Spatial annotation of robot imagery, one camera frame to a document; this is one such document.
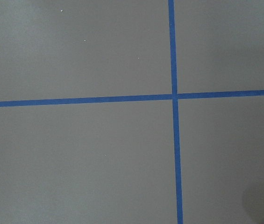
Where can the long blue tape line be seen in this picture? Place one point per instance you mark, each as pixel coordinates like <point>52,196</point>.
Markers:
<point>174,94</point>

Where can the crossing blue tape line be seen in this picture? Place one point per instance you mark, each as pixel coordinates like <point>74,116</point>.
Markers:
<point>132,98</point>

